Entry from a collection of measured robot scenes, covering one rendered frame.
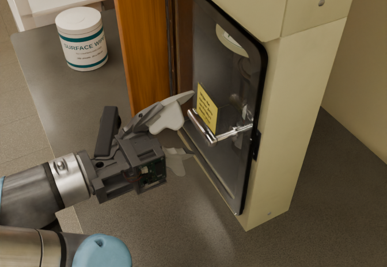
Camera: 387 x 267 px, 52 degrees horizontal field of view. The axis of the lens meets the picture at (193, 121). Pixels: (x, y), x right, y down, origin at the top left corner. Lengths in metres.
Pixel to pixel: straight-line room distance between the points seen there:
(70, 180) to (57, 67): 0.75
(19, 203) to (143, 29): 0.44
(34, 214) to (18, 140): 1.90
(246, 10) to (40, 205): 0.38
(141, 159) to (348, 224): 0.50
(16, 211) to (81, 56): 0.71
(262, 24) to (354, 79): 0.62
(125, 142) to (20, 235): 0.22
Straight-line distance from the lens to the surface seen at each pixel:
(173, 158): 0.71
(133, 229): 0.87
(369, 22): 1.01
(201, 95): 0.75
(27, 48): 1.43
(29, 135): 2.50
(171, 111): 0.62
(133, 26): 0.85
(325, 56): 0.60
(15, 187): 0.61
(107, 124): 0.67
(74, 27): 1.19
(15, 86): 2.89
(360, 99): 1.09
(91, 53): 1.23
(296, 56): 0.56
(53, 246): 0.48
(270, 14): 0.48
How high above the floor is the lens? 1.68
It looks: 45 degrees down
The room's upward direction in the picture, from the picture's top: straight up
